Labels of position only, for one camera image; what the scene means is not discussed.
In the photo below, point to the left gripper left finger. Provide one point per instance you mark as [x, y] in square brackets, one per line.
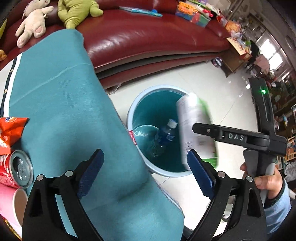
[42, 219]

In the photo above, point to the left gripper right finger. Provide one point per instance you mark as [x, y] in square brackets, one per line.
[247, 219]

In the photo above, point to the blue label water bottle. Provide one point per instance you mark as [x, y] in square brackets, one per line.
[163, 138]

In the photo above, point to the teal round trash bin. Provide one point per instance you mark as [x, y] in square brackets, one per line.
[160, 122]

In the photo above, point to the person's right hand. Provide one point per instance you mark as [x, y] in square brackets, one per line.
[272, 183]

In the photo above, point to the pink paper cup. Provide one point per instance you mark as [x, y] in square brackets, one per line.
[13, 205]

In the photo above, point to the red soda can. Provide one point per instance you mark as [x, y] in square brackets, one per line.
[16, 170]

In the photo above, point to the orange chip bag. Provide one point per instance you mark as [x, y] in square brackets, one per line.
[11, 131]

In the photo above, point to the colourful toy pile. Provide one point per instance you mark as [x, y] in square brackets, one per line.
[200, 13]

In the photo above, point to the dark red leather sofa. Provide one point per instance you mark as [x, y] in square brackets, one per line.
[118, 46]

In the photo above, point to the blue book on sofa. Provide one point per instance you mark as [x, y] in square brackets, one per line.
[141, 11]

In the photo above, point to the beige sheep plush toy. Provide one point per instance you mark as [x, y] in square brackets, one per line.
[33, 23]

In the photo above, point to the green dinosaur plush toy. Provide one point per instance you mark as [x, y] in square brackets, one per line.
[73, 12]

